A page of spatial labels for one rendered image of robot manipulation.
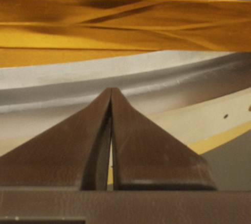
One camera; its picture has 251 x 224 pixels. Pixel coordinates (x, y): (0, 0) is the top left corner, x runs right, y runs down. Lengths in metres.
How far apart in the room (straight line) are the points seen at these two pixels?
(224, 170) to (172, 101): 0.18
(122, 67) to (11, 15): 0.10
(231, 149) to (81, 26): 0.27
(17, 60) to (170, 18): 0.13
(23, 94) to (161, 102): 0.13
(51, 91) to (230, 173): 0.28
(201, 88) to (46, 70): 0.15
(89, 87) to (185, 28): 0.10
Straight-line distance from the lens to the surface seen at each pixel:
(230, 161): 0.38
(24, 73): 0.20
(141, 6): 0.21
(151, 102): 0.22
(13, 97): 0.23
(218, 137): 0.34
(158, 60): 0.22
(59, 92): 0.23
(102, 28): 0.21
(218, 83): 0.27
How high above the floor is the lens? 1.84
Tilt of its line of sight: 36 degrees down
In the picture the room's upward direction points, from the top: 2 degrees clockwise
